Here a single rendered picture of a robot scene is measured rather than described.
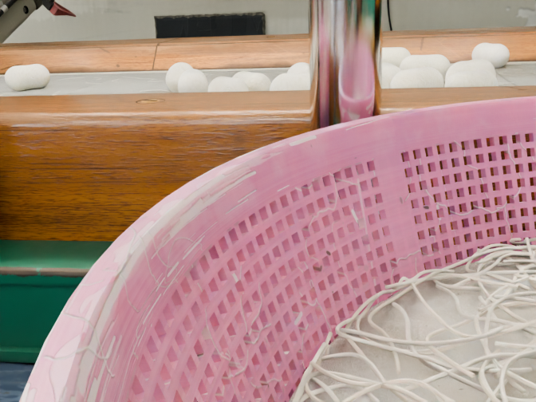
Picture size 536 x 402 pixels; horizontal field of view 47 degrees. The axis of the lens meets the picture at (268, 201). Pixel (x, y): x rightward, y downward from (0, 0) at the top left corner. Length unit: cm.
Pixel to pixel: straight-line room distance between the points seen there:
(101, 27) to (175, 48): 209
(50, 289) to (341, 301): 12
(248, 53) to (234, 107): 36
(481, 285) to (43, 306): 15
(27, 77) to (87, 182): 29
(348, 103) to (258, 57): 40
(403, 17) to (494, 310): 233
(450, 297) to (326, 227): 4
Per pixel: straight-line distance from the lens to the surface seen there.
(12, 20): 115
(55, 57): 66
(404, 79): 36
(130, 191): 24
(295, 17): 249
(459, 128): 20
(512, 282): 17
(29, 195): 26
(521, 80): 48
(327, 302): 15
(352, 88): 19
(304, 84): 36
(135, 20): 264
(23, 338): 25
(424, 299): 17
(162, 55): 62
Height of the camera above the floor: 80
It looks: 18 degrees down
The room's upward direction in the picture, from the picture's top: 2 degrees counter-clockwise
